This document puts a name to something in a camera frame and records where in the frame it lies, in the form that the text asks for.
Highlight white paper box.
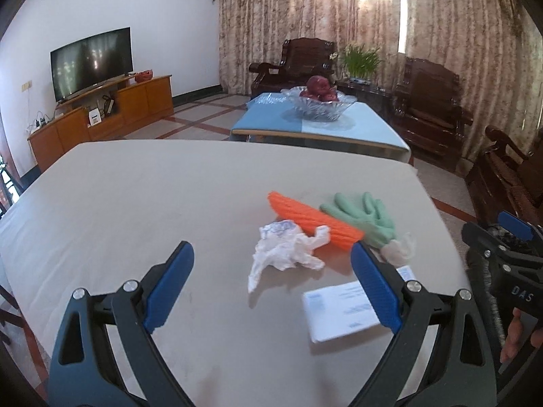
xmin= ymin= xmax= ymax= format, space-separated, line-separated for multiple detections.
xmin=301 ymin=265 xmax=417 ymax=345

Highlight green rubber glove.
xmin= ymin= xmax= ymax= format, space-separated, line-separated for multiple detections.
xmin=319 ymin=192 xmax=416 ymax=267

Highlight orange foam fruit net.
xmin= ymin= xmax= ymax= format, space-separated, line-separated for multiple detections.
xmin=267 ymin=191 xmax=364 ymax=251

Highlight white plastic bag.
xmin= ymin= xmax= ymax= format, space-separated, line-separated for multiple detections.
xmin=248 ymin=219 xmax=331 ymax=293

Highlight person's right hand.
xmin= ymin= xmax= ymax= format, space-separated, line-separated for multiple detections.
xmin=500 ymin=308 xmax=543 ymax=364

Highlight dark wooden sofa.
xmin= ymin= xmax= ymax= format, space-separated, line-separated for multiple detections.
xmin=466 ymin=126 xmax=542 ymax=225

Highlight right dark wooden armchair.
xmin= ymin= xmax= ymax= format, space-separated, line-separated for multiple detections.
xmin=390 ymin=58 xmax=473 ymax=172

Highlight dark wooden armchair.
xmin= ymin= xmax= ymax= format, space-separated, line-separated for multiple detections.
xmin=248 ymin=38 xmax=337 ymax=98
xmin=390 ymin=58 xmax=473 ymax=172

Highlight dark wooden side table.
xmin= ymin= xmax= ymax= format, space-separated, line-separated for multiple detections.
xmin=337 ymin=79 xmax=393 ymax=121

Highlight black chair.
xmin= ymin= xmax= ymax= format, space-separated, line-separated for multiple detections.
xmin=0 ymin=156 xmax=24 ymax=216

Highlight floral curtains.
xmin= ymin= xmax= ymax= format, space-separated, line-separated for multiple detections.
xmin=216 ymin=0 xmax=542 ymax=161

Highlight green potted plant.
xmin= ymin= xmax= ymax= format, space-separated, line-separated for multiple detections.
xmin=331 ymin=42 xmax=381 ymax=81

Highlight glass fruit bowl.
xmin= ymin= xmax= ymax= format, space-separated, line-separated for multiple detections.
xmin=281 ymin=86 xmax=357 ymax=121

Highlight red apples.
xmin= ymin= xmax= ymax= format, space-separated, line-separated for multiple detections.
xmin=299 ymin=75 xmax=339 ymax=102

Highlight white router box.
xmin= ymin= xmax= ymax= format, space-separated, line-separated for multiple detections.
xmin=88 ymin=108 xmax=102 ymax=127

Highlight wooden TV cabinet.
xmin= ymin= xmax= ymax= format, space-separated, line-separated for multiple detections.
xmin=27 ymin=75 xmax=174 ymax=172

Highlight left dark wooden armchair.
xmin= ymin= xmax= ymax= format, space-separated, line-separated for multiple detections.
xmin=248 ymin=38 xmax=337 ymax=98

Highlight blue coffee table cloth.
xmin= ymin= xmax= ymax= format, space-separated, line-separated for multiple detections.
xmin=230 ymin=92 xmax=411 ymax=163

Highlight red ornament on cabinet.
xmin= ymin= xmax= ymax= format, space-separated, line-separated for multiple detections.
xmin=134 ymin=69 xmax=154 ymax=84

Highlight flat screen television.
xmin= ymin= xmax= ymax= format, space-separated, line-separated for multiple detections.
xmin=50 ymin=27 xmax=133 ymax=102

